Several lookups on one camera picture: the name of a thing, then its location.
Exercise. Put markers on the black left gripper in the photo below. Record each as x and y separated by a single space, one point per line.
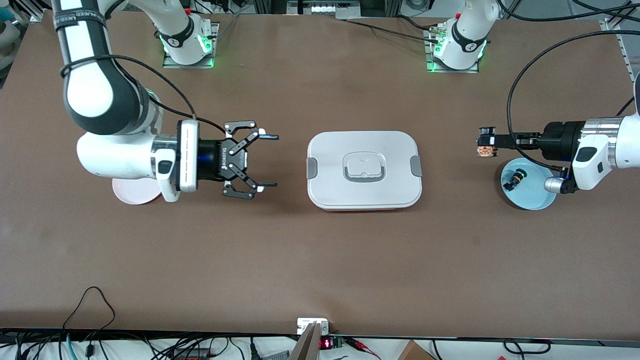
561 139

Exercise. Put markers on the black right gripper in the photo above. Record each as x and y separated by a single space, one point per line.
220 161

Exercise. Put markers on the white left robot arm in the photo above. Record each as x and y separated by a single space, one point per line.
615 145

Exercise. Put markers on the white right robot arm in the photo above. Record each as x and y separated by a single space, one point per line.
110 155

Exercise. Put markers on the white lunch box grey clips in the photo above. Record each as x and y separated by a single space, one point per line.
330 190

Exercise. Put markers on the brown cardboard box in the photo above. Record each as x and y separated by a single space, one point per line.
414 352

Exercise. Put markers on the round light blue plate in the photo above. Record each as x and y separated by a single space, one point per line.
535 200

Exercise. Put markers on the round pink plate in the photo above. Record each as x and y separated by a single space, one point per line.
135 195

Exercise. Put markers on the grey metal bar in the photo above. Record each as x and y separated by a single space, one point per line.
306 345

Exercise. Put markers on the red digit display board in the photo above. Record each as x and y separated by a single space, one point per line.
326 343

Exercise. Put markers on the red clip lead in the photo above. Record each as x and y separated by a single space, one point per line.
362 347

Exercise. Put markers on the white rounded plastic object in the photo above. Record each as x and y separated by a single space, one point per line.
7 45

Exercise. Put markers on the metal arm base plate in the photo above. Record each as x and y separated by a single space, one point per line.
429 62
172 64

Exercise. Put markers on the aluminium frame profile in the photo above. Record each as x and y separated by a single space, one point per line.
612 25

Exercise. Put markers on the small white bracket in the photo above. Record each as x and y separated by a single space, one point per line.
305 324

